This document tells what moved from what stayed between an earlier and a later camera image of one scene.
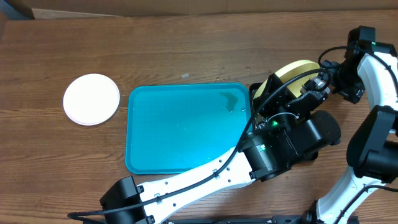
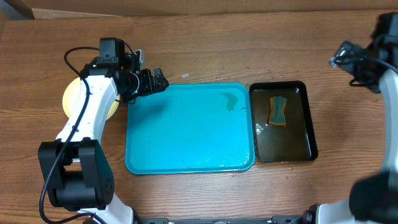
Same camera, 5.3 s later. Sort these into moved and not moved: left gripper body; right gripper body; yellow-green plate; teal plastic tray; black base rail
Moved: left gripper body; right gripper body; yellow-green plate
Not moved: teal plastic tray; black base rail
